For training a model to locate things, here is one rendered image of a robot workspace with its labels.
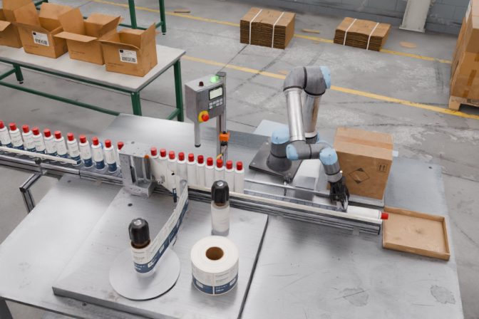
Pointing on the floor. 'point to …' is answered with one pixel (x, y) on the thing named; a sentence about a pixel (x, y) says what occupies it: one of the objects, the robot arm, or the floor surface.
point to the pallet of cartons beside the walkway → (466, 61)
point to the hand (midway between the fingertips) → (343, 206)
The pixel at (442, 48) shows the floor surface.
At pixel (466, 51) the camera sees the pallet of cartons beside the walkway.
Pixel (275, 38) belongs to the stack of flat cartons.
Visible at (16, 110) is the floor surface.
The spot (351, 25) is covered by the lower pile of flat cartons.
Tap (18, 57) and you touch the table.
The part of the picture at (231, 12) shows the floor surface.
